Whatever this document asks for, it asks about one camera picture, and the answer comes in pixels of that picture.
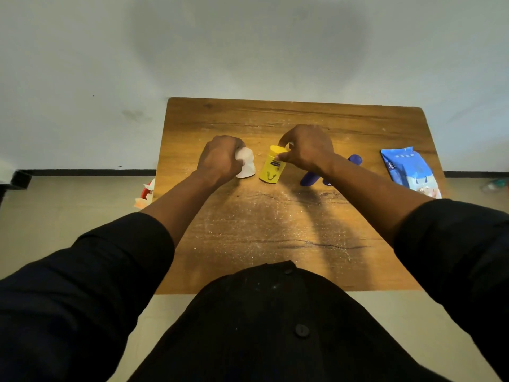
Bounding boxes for white plastic cup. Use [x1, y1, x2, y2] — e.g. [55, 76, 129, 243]
[235, 147, 256, 179]

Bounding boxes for person's black shirt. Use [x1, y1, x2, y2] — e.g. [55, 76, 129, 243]
[0, 199, 509, 382]

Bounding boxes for person's right forearm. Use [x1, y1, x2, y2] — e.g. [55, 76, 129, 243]
[316, 154, 435, 248]

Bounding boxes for black furniture edge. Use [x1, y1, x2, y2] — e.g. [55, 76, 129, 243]
[0, 170, 33, 205]

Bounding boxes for person's left hand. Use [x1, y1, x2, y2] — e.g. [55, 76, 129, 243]
[196, 135, 246, 185]

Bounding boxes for person's left forearm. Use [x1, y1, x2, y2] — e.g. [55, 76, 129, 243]
[140, 171, 223, 248]

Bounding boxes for person's right hand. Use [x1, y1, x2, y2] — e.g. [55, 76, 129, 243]
[274, 124, 335, 176]

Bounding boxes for blue and white bag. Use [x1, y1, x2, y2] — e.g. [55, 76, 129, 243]
[380, 146, 442, 199]

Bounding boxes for red and white packet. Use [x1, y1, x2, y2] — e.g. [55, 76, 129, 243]
[134, 178, 156, 209]

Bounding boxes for yellow plastic cup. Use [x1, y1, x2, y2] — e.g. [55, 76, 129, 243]
[259, 145, 290, 184]

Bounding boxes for blue plastic scoop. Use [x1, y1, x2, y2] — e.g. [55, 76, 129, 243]
[299, 154, 363, 187]

